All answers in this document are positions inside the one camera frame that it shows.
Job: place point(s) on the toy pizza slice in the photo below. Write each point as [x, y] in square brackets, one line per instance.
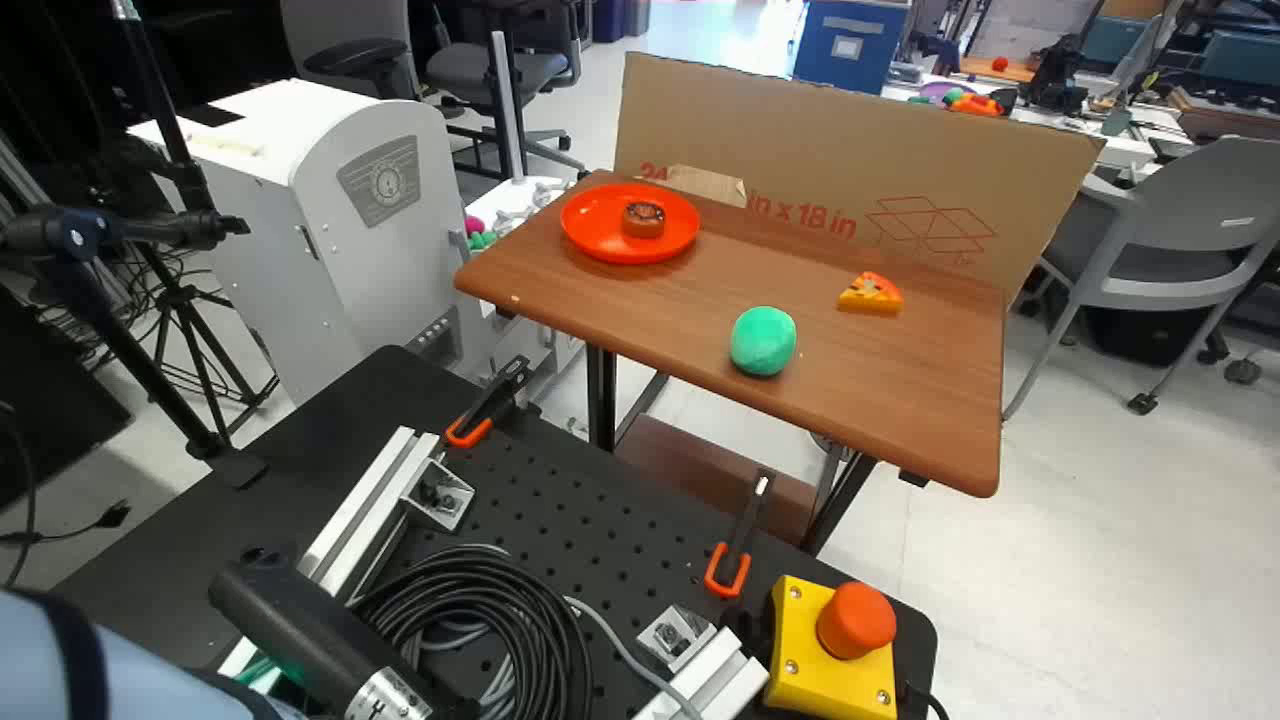
[868, 295]

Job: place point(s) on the green ball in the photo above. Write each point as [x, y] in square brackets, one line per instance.
[763, 342]

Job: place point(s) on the orange round plate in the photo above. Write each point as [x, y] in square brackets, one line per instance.
[602, 226]

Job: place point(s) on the brown toy donut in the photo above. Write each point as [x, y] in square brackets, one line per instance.
[646, 216]

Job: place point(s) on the black clamp orange tip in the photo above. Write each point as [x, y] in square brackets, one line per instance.
[734, 562]
[481, 411]

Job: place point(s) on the black perforated breadboard table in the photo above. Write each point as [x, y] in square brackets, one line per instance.
[575, 522]

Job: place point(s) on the wooden top table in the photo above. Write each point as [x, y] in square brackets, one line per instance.
[853, 387]

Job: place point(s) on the brown cardboard panel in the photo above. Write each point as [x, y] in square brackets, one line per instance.
[826, 146]

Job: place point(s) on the dark office chair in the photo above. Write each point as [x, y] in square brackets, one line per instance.
[481, 65]

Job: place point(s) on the white machine cabinet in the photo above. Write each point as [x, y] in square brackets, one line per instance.
[323, 252]

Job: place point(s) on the yellow emergency stop box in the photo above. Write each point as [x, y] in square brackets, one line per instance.
[815, 667]

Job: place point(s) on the blue storage box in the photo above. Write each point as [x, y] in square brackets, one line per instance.
[853, 47]

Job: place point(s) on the small orange toy ball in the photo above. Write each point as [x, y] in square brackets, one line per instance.
[999, 60]

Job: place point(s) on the black tripod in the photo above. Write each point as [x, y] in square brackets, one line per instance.
[162, 306]

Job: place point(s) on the white work table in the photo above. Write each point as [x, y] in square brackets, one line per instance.
[1133, 142]

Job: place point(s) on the grey office chair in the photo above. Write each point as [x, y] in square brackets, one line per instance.
[1184, 215]

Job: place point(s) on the pale blue blurred object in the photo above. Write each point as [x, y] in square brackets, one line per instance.
[82, 667]

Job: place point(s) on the long aluminium extrusion rail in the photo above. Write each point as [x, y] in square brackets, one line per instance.
[382, 503]

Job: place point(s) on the short aluminium extrusion rail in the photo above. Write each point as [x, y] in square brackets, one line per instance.
[713, 675]

